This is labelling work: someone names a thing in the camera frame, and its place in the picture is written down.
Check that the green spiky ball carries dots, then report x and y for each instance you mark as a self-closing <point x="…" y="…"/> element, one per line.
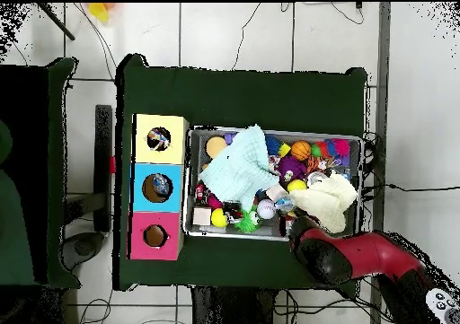
<point x="248" y="221"/>

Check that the cream yellow cloth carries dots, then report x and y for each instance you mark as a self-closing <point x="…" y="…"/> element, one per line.
<point x="329" y="198"/>

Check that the clear plastic packet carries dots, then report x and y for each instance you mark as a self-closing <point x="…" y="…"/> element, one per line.
<point x="160" y="186"/>

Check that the mint green cloth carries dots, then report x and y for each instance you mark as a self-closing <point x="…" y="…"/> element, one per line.
<point x="241" y="167"/>

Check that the black chair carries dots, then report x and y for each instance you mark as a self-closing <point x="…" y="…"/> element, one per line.
<point x="104" y="195"/>

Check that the peach orange ball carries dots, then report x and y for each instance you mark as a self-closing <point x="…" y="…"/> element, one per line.
<point x="215" y="147"/>

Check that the wooden box with three holes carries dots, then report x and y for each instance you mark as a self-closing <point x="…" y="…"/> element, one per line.
<point x="144" y="166"/>

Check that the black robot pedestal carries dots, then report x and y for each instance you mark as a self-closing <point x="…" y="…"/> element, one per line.
<point x="230" y="309"/>

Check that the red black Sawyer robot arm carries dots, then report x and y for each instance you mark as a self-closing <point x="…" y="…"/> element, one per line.
<point x="374" y="256"/>

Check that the shallow clear mesh bin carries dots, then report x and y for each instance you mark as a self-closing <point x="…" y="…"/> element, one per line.
<point x="341" y="141"/>

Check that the colourful polka dot cloth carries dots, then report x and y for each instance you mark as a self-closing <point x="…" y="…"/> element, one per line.
<point x="159" y="139"/>

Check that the orange toy basketball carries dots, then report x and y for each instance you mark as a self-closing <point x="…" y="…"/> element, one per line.
<point x="301" y="150"/>

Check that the black rod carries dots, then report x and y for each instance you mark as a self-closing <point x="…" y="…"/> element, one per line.
<point x="56" y="21"/>

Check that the green cloth side table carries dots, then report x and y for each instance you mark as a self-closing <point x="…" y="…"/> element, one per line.
<point x="32" y="173"/>

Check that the pink spiky ball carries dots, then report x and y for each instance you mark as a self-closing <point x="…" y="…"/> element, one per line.
<point x="340" y="147"/>

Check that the yellow ball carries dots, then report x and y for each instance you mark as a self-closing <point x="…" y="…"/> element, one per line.
<point x="219" y="218"/>
<point x="296" y="185"/>

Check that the yellow floor object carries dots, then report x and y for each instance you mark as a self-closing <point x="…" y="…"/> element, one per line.
<point x="99" y="12"/>

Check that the grey metal beam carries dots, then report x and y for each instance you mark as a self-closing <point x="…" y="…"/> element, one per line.
<point x="381" y="87"/>

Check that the small wooden cube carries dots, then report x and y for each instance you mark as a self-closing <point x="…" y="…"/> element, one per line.
<point x="202" y="215"/>

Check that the white toy baseball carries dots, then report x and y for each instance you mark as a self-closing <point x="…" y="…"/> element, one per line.
<point x="266" y="209"/>

